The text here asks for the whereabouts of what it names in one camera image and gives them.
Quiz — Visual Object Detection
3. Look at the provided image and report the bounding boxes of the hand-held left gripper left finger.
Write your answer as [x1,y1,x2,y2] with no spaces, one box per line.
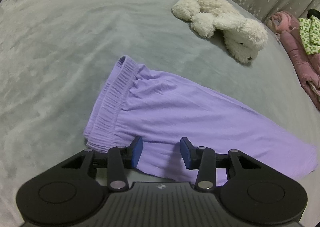
[61,136,143,191]

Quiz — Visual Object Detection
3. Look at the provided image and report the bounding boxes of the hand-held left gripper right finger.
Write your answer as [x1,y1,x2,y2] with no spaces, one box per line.
[180,137,260,191]

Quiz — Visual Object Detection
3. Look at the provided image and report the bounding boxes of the purple pants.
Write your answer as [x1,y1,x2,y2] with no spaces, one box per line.
[83,55,318,187]

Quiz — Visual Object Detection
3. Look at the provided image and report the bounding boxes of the grey bed cover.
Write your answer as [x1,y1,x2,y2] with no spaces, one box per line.
[0,0,320,227]

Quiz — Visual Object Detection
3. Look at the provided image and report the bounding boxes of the white plush dog toy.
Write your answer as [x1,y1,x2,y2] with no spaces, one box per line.
[171,0,268,64]

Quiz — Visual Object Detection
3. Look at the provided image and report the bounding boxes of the mauve folded quilt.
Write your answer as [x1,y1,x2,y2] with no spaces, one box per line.
[266,11,320,111]

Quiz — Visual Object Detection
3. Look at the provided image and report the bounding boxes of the green patterned cloth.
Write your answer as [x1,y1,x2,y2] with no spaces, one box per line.
[298,15,320,55]

